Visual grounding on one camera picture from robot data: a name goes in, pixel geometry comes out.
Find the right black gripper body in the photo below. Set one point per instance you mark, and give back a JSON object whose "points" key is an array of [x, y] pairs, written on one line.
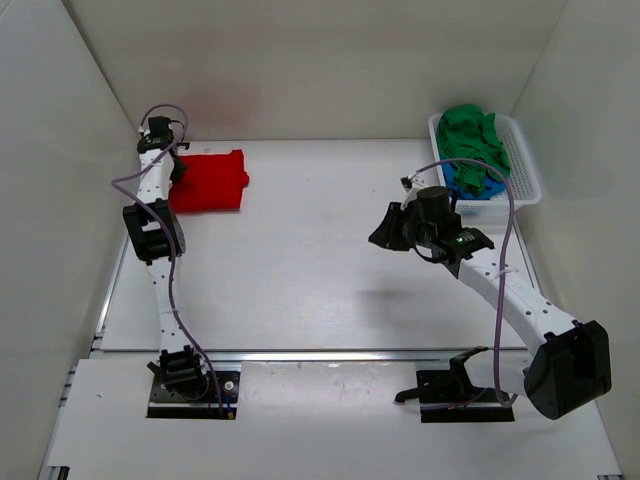
{"points": [[424, 233]]}

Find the red t shirt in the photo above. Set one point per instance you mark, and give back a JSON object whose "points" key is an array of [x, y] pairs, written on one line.
{"points": [[212, 183]]}

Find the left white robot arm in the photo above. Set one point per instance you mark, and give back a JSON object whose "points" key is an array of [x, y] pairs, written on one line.
{"points": [[158, 242]]}

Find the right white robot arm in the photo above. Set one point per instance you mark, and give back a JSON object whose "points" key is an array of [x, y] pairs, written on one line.
{"points": [[569, 364]]}

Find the blue t shirt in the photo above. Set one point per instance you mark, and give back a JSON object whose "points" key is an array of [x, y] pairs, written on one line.
{"points": [[476, 179]]}

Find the white plastic basket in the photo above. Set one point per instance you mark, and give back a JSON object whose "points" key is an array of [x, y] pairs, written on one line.
{"points": [[522, 185]]}

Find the green t shirt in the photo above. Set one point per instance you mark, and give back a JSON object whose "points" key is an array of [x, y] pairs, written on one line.
{"points": [[468, 132]]}

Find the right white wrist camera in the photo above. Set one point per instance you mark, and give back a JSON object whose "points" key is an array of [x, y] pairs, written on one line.
{"points": [[409, 182]]}

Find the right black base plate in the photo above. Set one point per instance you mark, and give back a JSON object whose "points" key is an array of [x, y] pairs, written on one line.
{"points": [[448, 396]]}

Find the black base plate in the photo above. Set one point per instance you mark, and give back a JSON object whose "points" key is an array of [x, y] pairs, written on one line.
{"points": [[201, 404], [448, 396]]}

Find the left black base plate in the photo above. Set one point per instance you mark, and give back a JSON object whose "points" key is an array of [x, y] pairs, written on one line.
{"points": [[201, 404]]}

